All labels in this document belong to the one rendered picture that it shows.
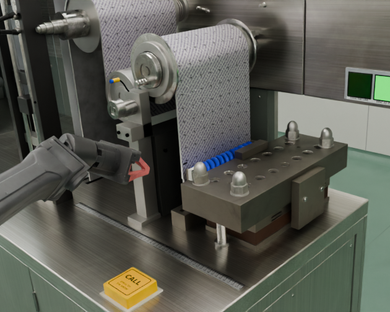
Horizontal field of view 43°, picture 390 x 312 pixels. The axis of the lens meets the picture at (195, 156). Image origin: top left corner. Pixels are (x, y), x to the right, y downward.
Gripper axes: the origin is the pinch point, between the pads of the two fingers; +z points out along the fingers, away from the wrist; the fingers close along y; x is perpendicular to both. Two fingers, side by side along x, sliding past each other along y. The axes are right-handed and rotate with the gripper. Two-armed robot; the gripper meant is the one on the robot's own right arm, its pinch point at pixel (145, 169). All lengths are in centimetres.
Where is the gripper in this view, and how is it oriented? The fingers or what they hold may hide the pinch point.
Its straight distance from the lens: 98.9
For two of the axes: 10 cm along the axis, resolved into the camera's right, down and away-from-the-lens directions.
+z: 6.4, 2.1, 7.4
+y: 7.1, 2.1, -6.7
